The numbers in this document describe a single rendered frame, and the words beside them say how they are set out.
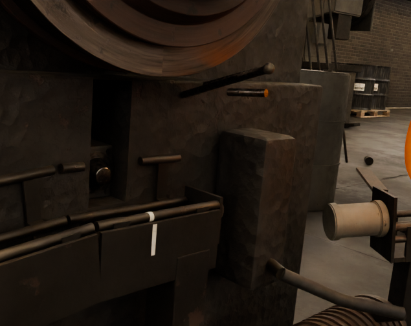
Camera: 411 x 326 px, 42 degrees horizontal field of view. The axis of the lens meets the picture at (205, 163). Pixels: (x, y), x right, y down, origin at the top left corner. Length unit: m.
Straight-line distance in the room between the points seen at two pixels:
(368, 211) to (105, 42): 0.50
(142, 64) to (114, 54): 0.04
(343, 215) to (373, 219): 0.05
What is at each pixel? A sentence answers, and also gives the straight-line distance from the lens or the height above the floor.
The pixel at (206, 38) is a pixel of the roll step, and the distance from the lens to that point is 0.64.
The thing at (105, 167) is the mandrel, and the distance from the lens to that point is 0.73.
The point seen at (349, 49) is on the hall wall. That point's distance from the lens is 12.59.
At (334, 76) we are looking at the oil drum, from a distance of 3.34.
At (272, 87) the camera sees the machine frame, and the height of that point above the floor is 0.87.
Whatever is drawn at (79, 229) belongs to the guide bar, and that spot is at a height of 0.71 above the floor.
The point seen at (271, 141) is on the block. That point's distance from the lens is 0.78.
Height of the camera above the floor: 0.91
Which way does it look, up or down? 11 degrees down
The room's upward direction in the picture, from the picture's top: 5 degrees clockwise
